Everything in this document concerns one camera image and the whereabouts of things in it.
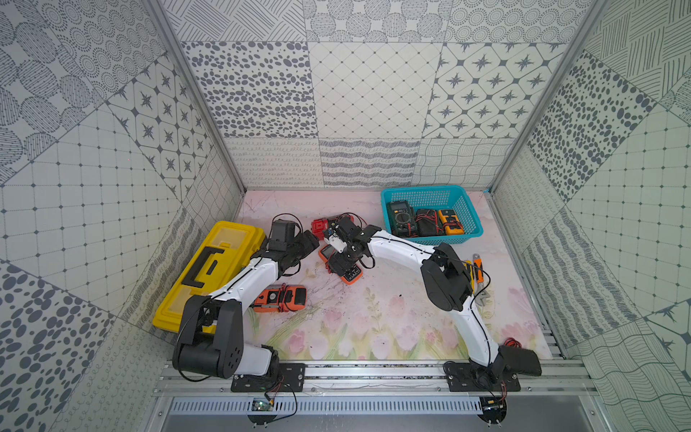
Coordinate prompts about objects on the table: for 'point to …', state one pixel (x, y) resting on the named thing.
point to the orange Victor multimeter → (351, 275)
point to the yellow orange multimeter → (453, 225)
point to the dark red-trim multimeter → (401, 219)
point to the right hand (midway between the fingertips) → (345, 262)
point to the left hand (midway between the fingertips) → (311, 238)
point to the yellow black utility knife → (471, 266)
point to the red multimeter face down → (318, 226)
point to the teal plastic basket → (456, 197)
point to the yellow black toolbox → (228, 246)
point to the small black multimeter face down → (427, 222)
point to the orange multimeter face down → (281, 298)
